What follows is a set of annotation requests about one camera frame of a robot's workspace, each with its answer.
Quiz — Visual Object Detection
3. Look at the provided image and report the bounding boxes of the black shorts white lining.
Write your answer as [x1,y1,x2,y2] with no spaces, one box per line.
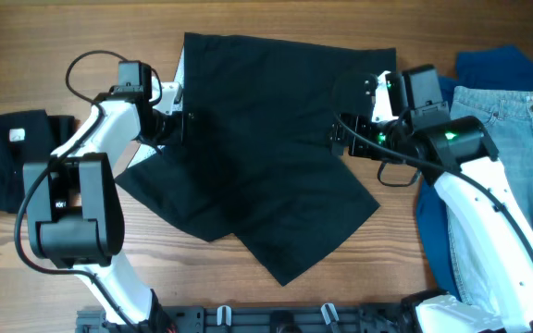
[117,32,396,285]

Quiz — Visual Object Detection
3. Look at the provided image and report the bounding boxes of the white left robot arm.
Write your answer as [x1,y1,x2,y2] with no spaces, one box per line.
[14,90,181,332]

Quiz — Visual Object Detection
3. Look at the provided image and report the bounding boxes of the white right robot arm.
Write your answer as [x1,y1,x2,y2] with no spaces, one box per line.
[332,116,533,332]

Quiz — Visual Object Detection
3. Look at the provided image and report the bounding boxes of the blue shirt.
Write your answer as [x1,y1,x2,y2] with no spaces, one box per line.
[415,44,533,297]

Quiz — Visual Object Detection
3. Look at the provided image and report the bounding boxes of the light blue jeans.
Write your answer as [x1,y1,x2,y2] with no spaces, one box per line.
[446,85,533,306]

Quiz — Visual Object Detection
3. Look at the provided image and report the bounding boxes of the black folded garment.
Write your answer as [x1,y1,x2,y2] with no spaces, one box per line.
[0,110,76,214]

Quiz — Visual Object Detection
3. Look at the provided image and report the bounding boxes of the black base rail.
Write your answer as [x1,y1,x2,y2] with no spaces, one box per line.
[75,302,415,333]

